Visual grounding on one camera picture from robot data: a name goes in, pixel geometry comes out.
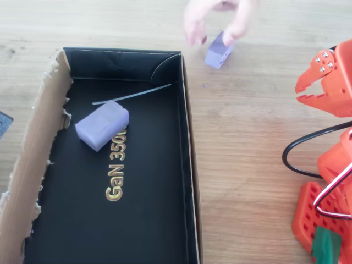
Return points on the dark flat object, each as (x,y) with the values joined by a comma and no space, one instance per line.
(4,125)

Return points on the black cardboard box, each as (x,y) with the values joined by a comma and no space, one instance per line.
(143,192)

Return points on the purple foam block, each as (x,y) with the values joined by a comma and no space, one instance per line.
(215,55)
(103,127)

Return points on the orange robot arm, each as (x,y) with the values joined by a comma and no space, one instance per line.
(306,214)

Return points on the white thin strip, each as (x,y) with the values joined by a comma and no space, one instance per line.
(132,95)

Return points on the person's hand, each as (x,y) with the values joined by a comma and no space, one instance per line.
(239,19)

